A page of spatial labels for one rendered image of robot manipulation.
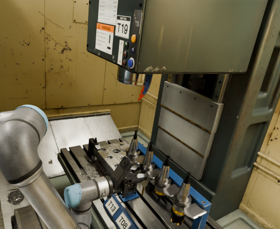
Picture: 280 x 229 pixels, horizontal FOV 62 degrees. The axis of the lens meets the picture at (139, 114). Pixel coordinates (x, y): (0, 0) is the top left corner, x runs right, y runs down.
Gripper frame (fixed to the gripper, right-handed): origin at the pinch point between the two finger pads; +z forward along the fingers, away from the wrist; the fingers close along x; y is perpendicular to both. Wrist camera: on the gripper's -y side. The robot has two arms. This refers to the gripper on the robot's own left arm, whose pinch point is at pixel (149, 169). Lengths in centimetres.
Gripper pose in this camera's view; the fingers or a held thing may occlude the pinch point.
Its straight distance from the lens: 103.4
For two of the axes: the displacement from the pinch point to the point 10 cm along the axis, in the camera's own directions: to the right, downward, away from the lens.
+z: 8.3, -1.1, 5.5
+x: 5.4, 3.8, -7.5
